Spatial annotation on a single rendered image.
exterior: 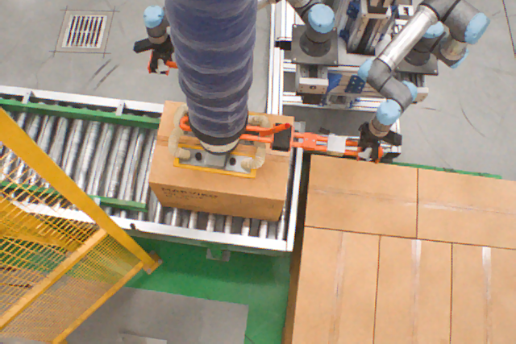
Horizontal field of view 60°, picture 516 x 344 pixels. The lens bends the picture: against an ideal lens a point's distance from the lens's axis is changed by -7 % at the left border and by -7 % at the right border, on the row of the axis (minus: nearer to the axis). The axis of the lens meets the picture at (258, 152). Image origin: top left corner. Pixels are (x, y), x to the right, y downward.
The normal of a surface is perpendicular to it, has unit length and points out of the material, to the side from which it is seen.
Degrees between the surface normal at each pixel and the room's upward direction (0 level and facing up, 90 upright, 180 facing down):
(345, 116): 0
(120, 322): 0
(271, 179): 0
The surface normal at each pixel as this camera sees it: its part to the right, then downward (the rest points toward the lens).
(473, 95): 0.04, -0.36
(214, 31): 0.08, 0.86
